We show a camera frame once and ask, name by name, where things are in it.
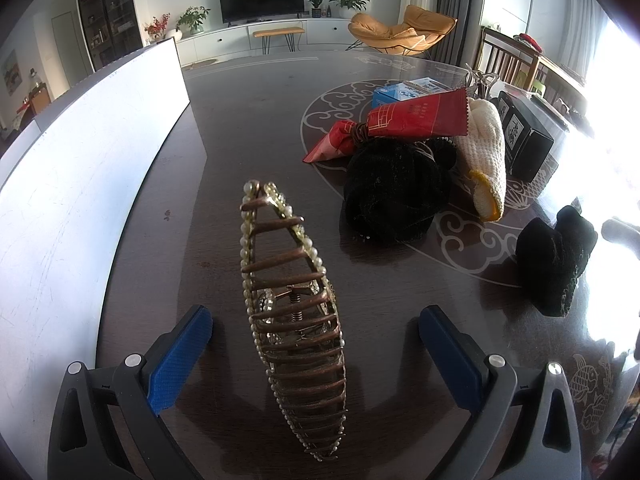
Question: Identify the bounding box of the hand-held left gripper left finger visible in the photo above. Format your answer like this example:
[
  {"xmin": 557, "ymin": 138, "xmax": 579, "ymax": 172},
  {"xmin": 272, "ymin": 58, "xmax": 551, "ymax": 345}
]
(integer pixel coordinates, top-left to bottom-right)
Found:
[{"xmin": 47, "ymin": 304, "xmax": 215, "ymax": 480}]

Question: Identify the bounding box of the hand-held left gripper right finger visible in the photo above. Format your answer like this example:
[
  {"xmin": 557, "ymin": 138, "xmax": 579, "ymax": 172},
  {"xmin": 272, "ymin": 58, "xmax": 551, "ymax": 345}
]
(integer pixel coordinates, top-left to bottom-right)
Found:
[{"xmin": 419, "ymin": 305, "xmax": 583, "ymax": 480}]

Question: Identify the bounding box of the pearl metal hair claw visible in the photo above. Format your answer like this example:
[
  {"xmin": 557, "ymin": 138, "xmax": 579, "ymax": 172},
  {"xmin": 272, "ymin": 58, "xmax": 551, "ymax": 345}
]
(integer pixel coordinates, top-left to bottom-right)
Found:
[{"xmin": 239, "ymin": 180, "xmax": 347, "ymax": 462}]

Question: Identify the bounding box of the dark patterned desktop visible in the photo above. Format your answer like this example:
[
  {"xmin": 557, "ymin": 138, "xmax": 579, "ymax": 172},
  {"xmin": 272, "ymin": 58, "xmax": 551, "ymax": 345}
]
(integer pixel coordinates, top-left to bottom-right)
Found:
[{"xmin": 95, "ymin": 50, "xmax": 640, "ymax": 480}]

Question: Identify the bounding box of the black knit glove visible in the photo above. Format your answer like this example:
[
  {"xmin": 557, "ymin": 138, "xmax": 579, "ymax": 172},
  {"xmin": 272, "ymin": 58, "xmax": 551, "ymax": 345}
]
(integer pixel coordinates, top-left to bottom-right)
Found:
[{"xmin": 515, "ymin": 205, "xmax": 599, "ymax": 318}]

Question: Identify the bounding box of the black knit hat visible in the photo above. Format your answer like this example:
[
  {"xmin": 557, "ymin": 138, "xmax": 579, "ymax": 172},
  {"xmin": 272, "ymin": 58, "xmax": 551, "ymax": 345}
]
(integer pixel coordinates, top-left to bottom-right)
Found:
[{"xmin": 344, "ymin": 137, "xmax": 458, "ymax": 245}]

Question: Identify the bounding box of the white knit glove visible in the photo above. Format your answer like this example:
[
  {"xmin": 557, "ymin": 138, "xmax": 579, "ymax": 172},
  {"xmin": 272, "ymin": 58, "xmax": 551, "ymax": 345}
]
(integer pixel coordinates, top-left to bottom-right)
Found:
[{"xmin": 455, "ymin": 98, "xmax": 507, "ymax": 222}]

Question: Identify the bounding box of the pale cloth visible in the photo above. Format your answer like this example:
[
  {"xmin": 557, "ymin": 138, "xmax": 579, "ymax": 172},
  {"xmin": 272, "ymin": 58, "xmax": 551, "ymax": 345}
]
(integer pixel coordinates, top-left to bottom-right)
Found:
[{"xmin": 602, "ymin": 217, "xmax": 640, "ymax": 251}]

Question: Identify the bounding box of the black carton box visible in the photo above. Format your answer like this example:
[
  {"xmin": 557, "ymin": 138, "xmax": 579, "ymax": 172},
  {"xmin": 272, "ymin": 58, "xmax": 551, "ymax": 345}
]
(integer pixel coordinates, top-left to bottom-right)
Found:
[{"xmin": 496, "ymin": 91, "xmax": 556, "ymax": 183}]

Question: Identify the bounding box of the red snack packet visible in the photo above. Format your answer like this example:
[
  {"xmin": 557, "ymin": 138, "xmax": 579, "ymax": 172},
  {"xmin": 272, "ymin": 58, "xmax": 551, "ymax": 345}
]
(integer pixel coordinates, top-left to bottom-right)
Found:
[{"xmin": 301, "ymin": 89, "xmax": 470, "ymax": 164}]

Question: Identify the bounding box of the blue carton box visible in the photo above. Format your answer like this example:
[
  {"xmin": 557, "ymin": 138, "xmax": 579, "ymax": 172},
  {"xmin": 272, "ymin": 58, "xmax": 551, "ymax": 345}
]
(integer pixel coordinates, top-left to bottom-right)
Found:
[{"xmin": 372, "ymin": 77, "xmax": 453, "ymax": 109}]

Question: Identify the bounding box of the wooden chair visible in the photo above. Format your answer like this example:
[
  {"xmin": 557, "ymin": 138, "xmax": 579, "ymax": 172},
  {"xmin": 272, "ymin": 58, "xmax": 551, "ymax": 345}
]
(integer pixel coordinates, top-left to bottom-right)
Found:
[{"xmin": 480, "ymin": 27, "xmax": 541, "ymax": 91}]

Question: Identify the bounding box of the orange lounge chair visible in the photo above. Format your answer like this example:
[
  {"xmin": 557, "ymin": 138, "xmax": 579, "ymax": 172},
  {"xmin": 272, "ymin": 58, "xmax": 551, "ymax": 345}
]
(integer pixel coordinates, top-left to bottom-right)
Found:
[{"xmin": 346, "ymin": 5, "xmax": 458, "ymax": 58}]

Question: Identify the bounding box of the red flower bouquet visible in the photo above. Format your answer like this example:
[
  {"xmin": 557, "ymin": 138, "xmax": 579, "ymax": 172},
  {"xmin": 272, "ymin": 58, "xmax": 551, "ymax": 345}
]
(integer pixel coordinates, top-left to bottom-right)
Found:
[{"xmin": 145, "ymin": 12, "xmax": 171, "ymax": 41}]

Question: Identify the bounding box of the green potted plant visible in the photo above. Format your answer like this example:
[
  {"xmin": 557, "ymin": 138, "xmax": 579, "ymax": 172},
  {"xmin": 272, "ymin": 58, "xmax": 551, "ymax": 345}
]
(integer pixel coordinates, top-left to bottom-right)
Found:
[{"xmin": 176, "ymin": 6, "xmax": 211, "ymax": 36}]

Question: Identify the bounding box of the wooden bench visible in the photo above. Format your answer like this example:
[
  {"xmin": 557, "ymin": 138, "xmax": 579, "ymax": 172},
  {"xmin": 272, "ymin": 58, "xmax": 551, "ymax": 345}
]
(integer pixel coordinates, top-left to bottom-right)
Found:
[{"xmin": 252, "ymin": 26, "xmax": 306, "ymax": 54}]

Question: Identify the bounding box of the white television cabinet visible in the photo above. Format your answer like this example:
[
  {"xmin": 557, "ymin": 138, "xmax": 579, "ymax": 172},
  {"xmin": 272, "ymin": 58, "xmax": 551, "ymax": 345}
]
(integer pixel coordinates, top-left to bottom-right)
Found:
[{"xmin": 175, "ymin": 17, "xmax": 361, "ymax": 66}]

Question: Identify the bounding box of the dark display cabinet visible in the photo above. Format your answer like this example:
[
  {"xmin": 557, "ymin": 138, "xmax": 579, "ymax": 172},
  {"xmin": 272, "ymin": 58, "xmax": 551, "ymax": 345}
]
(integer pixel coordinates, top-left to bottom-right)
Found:
[{"xmin": 75, "ymin": 0, "xmax": 143, "ymax": 72}]

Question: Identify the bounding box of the large leafy potted plant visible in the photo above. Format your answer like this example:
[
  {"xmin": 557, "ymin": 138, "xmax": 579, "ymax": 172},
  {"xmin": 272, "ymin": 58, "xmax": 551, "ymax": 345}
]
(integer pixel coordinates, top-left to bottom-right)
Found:
[{"xmin": 327, "ymin": 0, "xmax": 371, "ymax": 20}]

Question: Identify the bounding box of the framed wall painting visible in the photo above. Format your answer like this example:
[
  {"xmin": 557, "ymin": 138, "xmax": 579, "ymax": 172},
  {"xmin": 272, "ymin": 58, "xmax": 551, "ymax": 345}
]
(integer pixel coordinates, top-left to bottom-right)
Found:
[{"xmin": 2, "ymin": 52, "xmax": 23, "ymax": 96}]

